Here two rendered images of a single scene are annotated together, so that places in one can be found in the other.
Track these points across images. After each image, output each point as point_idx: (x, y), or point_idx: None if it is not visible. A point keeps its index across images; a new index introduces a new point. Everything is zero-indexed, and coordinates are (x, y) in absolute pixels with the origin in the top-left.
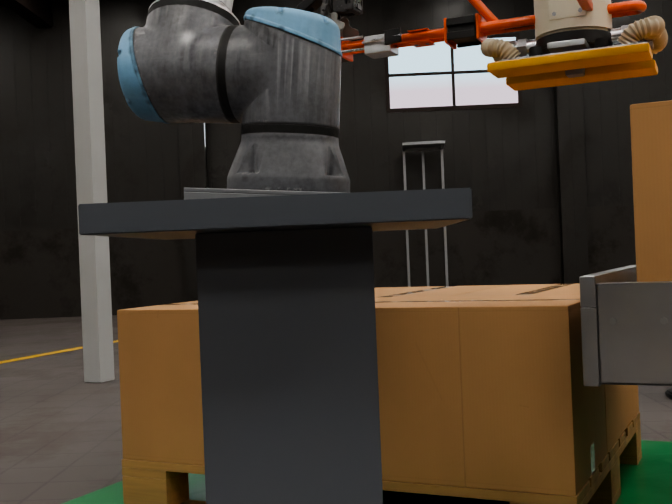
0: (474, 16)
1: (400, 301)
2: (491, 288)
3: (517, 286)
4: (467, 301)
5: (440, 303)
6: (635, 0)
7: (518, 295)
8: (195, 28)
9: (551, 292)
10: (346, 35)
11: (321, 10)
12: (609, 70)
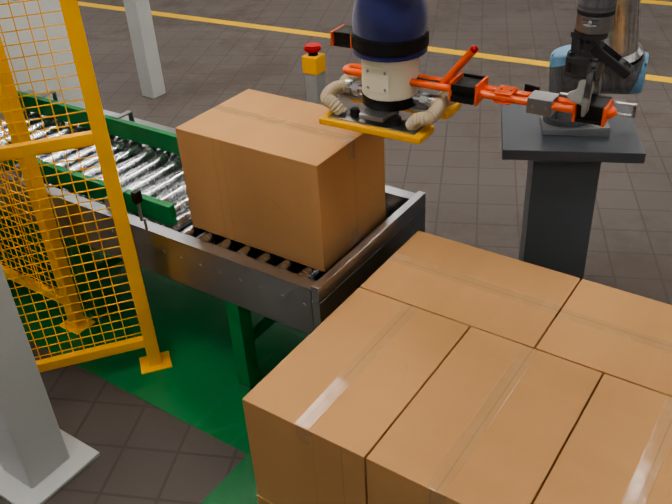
0: (464, 74)
1: (515, 297)
2: (405, 401)
3: (369, 415)
4: (466, 275)
5: (487, 270)
6: (353, 63)
7: (416, 303)
8: None
9: (381, 317)
10: (580, 97)
11: (603, 69)
12: None
